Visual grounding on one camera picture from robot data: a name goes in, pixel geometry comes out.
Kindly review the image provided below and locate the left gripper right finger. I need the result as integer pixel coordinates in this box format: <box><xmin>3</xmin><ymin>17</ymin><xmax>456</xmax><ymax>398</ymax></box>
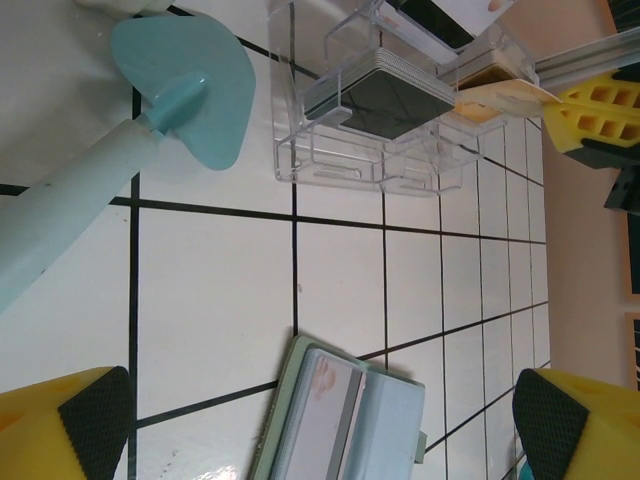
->
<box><xmin>513</xmin><ymin>367</ymin><xmax>640</xmax><ymax>480</ymax></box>

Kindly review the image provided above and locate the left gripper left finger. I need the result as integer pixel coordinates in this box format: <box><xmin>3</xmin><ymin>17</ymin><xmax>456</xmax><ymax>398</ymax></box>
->
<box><xmin>0</xmin><ymin>364</ymin><xmax>136</xmax><ymax>480</ymax></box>

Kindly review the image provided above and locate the tan credit card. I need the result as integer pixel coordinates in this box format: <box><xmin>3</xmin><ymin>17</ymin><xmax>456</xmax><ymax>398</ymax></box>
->
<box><xmin>452</xmin><ymin>79</ymin><xmax>564</xmax><ymax>121</ymax></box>

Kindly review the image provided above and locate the green card holder wallet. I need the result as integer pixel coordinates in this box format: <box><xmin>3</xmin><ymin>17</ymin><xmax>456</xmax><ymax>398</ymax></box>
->
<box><xmin>247</xmin><ymin>333</ymin><xmax>429</xmax><ymax>480</ymax></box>

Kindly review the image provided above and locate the tan card stack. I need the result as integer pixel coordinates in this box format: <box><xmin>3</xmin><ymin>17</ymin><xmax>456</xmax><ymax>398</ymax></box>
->
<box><xmin>439</xmin><ymin>47</ymin><xmax>526</xmax><ymax>94</ymax></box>

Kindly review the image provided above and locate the white card stack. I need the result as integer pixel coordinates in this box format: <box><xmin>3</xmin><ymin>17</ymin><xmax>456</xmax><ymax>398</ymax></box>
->
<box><xmin>382</xmin><ymin>0</ymin><xmax>516</xmax><ymax>51</ymax></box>

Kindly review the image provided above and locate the black card stack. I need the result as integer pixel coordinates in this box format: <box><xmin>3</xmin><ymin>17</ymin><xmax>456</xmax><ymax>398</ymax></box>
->
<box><xmin>302</xmin><ymin>46</ymin><xmax>457</xmax><ymax>142</ymax></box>

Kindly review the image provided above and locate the clear acrylic card organizer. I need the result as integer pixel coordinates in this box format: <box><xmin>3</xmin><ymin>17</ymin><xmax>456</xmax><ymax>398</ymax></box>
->
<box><xmin>267</xmin><ymin>0</ymin><xmax>540</xmax><ymax>199</ymax></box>

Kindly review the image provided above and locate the white card with pink print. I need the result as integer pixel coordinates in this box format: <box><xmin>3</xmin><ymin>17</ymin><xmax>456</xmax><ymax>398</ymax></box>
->
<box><xmin>269</xmin><ymin>348</ymin><xmax>371</xmax><ymax>480</ymax></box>

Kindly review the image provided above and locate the light blue plastic trowel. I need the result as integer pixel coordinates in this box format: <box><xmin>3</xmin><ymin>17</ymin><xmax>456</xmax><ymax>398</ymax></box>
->
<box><xmin>0</xmin><ymin>12</ymin><xmax>259</xmax><ymax>316</ymax></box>

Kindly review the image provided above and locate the aluminium corner post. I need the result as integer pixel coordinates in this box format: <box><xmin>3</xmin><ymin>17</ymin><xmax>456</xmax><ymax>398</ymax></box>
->
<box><xmin>532</xmin><ymin>22</ymin><xmax>640</xmax><ymax>89</ymax></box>

